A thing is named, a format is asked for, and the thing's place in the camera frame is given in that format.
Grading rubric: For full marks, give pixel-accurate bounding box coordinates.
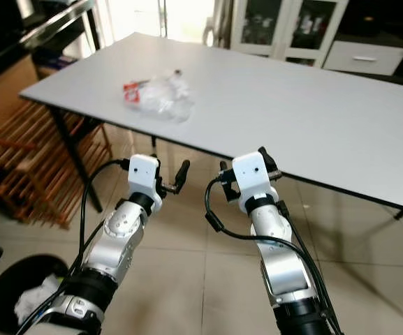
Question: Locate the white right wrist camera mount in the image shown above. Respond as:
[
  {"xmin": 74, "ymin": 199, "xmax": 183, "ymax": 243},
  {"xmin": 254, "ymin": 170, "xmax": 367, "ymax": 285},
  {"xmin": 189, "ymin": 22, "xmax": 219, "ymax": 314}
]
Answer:
[{"xmin": 230, "ymin": 152, "xmax": 274, "ymax": 214}]

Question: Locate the white crumpled paper trash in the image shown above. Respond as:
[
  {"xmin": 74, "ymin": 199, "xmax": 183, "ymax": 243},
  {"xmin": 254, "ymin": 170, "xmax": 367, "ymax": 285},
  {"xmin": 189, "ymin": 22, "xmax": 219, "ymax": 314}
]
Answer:
[{"xmin": 13, "ymin": 273, "xmax": 67, "ymax": 326}]

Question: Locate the black metal shelf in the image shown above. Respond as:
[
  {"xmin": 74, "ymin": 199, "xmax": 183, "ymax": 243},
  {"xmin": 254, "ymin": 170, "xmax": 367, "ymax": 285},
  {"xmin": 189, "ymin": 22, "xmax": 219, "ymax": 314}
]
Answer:
[{"xmin": 0, "ymin": 0, "xmax": 98, "ymax": 74}]

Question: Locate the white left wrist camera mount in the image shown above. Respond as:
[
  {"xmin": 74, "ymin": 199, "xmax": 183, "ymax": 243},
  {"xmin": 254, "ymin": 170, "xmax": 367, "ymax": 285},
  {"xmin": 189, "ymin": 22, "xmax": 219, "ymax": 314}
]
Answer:
[{"xmin": 128, "ymin": 155, "xmax": 163, "ymax": 210}]

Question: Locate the blue flat box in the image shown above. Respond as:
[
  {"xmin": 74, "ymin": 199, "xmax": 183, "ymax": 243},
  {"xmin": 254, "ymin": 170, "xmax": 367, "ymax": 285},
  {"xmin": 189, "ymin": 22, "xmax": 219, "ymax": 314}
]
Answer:
[{"xmin": 35, "ymin": 55, "xmax": 83, "ymax": 71}]

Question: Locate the white glass door cabinet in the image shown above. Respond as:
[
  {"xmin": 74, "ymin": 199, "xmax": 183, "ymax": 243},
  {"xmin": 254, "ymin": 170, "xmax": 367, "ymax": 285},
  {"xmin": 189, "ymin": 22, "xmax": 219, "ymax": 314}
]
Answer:
[{"xmin": 229, "ymin": 0, "xmax": 349, "ymax": 65}]

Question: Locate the white rectangular folding table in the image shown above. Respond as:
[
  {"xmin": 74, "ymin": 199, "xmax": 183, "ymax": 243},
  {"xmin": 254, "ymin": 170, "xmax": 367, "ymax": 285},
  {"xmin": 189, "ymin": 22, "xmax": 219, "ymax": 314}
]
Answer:
[{"xmin": 20, "ymin": 31, "xmax": 403, "ymax": 221}]

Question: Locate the white drawer unit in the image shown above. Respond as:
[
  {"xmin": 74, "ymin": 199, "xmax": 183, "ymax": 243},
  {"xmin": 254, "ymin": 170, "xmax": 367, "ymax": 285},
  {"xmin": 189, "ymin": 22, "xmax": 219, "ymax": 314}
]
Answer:
[{"xmin": 323, "ymin": 40, "xmax": 403, "ymax": 77}]

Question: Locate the clear bubble wrap bag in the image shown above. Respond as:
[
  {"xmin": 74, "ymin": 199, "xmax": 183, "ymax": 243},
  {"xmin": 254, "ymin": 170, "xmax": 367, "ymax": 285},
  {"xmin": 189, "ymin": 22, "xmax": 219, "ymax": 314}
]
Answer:
[{"xmin": 123, "ymin": 69, "xmax": 196, "ymax": 125}]

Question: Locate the black round rubbish bin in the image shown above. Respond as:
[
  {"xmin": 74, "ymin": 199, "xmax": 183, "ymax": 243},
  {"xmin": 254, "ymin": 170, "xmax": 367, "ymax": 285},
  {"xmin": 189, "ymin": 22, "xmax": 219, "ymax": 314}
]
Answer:
[{"xmin": 0, "ymin": 253, "xmax": 85, "ymax": 335}]

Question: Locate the brown wooden slatted rack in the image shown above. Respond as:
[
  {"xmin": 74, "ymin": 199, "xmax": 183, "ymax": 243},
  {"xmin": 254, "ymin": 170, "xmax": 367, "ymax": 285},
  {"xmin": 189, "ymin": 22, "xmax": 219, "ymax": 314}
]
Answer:
[{"xmin": 0, "ymin": 100, "xmax": 115, "ymax": 231}]

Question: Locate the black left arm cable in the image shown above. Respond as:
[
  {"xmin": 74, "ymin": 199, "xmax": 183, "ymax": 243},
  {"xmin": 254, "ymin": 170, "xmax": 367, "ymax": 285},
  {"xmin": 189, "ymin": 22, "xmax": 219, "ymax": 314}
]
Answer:
[{"xmin": 68, "ymin": 161, "xmax": 131, "ymax": 294}]

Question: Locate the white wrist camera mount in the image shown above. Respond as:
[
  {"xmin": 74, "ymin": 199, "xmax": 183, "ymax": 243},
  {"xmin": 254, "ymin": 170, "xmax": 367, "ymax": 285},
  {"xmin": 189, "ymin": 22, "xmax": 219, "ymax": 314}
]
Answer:
[
  {"xmin": 230, "ymin": 152, "xmax": 274, "ymax": 214},
  {"xmin": 128, "ymin": 155, "xmax": 163, "ymax": 210}
]

